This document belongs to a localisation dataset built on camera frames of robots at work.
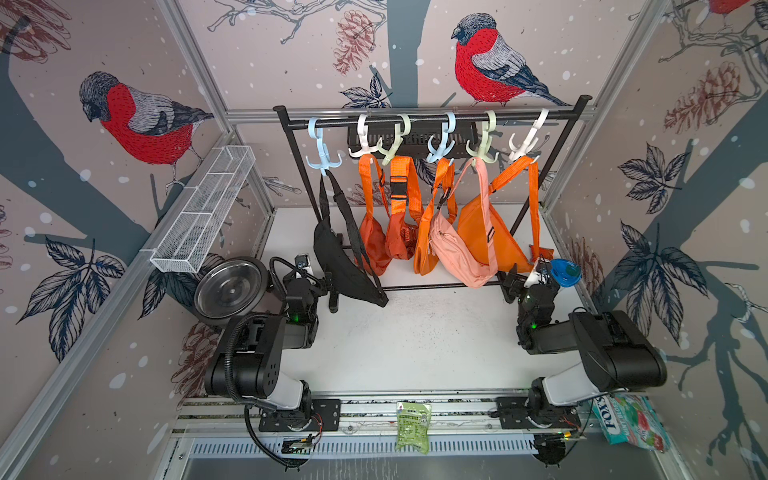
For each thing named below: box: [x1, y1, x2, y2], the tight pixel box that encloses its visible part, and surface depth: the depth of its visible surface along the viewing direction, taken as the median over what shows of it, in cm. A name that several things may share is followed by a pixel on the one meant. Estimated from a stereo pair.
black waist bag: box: [313, 169, 389, 307], surface depth 82 cm
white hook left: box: [348, 114, 383, 157], surface depth 68 cm
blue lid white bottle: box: [550, 259, 582, 288], surface depth 92 cm
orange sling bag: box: [457, 156, 541, 274], surface depth 92 cm
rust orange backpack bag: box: [355, 154, 391, 276], surface depth 80 cm
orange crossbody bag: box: [414, 158, 458, 276], surface depth 81 cm
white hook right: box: [509, 108, 549, 164], surface depth 68 cm
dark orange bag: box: [386, 156, 423, 261], surface depth 75 cm
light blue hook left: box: [305, 117, 343, 176], surface depth 65 cm
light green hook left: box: [378, 114, 411, 166], surface depth 67 cm
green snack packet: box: [395, 402, 432, 455], surface depth 73 cm
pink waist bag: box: [428, 157, 498, 289], surface depth 92 cm
